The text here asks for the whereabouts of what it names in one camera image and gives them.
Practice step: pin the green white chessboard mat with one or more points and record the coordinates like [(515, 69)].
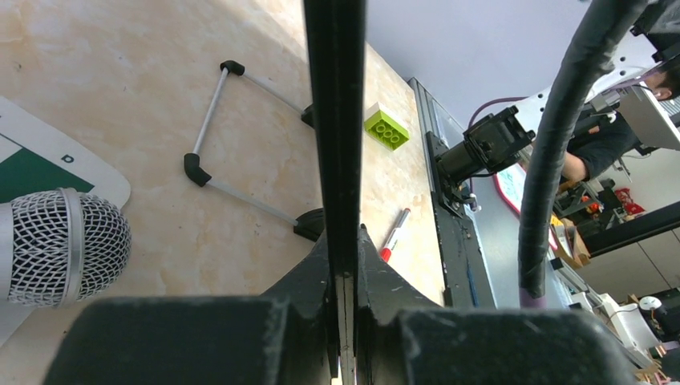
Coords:
[(35, 157)]

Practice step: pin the white whiteboard black frame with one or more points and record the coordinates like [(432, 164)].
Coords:
[(335, 32)]

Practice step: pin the green lego brick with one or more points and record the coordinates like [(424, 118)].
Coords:
[(381, 124)]

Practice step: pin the whiteboard wire stand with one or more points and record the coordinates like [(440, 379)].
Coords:
[(256, 144)]

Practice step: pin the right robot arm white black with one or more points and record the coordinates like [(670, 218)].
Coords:
[(617, 46)]

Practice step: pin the black microphone mesh head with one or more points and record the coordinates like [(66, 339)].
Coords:
[(61, 246)]

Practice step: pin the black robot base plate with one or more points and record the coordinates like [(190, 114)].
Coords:
[(465, 276)]

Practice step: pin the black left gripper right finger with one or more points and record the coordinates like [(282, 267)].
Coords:
[(402, 337)]

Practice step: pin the red capped marker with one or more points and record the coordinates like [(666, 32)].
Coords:
[(392, 239)]

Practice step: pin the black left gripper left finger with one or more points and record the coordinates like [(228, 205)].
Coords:
[(278, 337)]

